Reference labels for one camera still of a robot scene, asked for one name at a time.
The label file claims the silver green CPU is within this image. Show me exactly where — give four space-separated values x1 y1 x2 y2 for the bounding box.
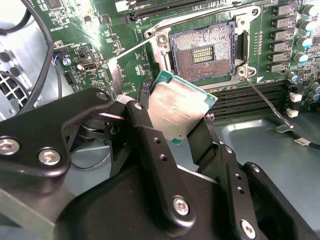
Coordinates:
146 69 218 146

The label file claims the metal locking lever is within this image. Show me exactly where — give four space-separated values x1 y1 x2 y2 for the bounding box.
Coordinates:
144 4 262 38
243 74 295 133

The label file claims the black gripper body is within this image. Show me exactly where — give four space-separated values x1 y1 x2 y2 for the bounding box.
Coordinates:
56 148 237 240

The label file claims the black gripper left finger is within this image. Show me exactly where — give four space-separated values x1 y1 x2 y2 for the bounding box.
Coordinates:
0 81 198 235

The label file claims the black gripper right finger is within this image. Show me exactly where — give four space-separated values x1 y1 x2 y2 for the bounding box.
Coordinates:
187 113 320 240

